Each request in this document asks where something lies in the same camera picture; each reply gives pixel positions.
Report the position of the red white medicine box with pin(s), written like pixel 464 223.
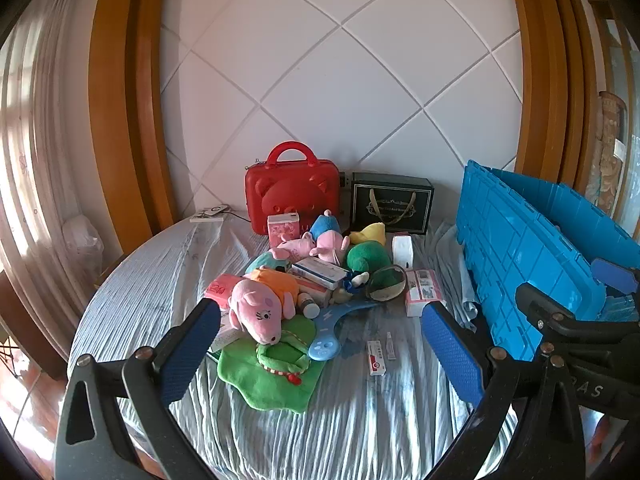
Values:
pixel 315 292

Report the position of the pink carton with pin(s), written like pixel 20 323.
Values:
pixel 282 230

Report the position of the teal plush toy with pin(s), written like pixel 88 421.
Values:
pixel 265 262

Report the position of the blue plastic crate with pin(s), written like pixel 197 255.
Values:
pixel 520 260

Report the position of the pink white box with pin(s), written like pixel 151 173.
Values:
pixel 422 291

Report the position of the red bear suitcase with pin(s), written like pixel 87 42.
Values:
pixel 295 195

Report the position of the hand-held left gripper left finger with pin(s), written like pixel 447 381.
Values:
pixel 190 345

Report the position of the small ointment tube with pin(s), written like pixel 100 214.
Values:
pixel 390 347

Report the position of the orange dress pig plush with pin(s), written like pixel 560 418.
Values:
pixel 255 310

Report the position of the green plush toy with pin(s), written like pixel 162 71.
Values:
pixel 367 257

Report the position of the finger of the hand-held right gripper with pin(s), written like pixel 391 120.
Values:
pixel 547 305
pixel 617 274

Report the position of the red tissue packet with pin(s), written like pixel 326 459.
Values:
pixel 222 287

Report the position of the sheer white curtain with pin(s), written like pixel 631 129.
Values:
pixel 40 135

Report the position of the small blue white toy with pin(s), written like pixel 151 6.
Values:
pixel 356 280

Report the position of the small red white ointment box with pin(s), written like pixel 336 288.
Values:
pixel 376 360

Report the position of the blue plush toy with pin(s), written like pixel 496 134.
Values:
pixel 325 224

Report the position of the green plush cloth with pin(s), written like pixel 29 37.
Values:
pixel 270 385

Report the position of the dark green gift bag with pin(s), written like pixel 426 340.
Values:
pixel 390 205

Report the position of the small bottle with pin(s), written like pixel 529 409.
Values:
pixel 310 307

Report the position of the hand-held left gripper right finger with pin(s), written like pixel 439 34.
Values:
pixel 450 355

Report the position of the light pink pig plush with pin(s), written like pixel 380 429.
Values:
pixel 300 247

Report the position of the flat white box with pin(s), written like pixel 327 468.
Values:
pixel 225 332

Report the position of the yellow duck plush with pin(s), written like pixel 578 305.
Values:
pixel 370 234

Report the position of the white flat device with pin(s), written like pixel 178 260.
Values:
pixel 207 215

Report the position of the clear plastic bag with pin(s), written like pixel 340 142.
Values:
pixel 82 245

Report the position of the light blue plastic toy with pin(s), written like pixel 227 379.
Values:
pixel 325 345

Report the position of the dark wooden furniture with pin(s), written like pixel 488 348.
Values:
pixel 35 325

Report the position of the white blue medicine box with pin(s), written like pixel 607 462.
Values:
pixel 320 271

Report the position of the grey striped cloth covered desktop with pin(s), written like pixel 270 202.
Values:
pixel 350 420

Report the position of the wooden wall frame post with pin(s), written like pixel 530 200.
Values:
pixel 115 110
pixel 545 85

